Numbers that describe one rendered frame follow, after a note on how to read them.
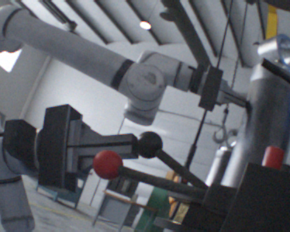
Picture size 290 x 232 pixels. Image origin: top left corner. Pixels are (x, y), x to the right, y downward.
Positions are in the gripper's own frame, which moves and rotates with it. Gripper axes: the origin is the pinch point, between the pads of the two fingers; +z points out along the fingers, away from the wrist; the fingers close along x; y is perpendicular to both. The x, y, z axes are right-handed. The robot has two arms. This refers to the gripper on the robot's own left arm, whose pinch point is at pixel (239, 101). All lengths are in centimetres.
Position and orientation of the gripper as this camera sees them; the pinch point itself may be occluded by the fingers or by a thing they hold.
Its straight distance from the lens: 102.9
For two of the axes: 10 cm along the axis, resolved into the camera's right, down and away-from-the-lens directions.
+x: -3.7, 9.1, -2.1
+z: 9.3, 3.4, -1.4
